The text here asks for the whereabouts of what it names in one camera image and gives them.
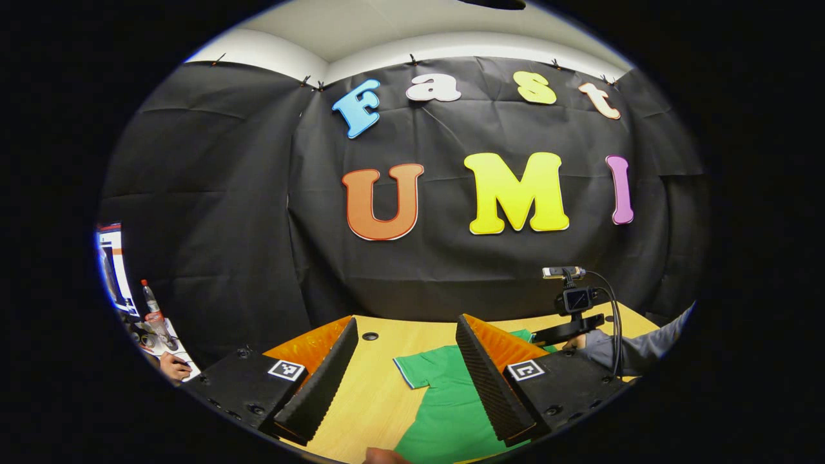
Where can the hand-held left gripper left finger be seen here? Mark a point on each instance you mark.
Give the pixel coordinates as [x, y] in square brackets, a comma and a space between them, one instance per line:
[325, 386]

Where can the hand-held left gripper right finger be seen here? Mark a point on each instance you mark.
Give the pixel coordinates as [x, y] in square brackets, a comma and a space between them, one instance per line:
[490, 386]

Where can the green T-shirt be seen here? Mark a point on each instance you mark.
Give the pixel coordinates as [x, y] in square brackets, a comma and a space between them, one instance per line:
[445, 412]

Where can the clear plastic bottle red cap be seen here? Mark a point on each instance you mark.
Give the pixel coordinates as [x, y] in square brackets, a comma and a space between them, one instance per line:
[155, 316]

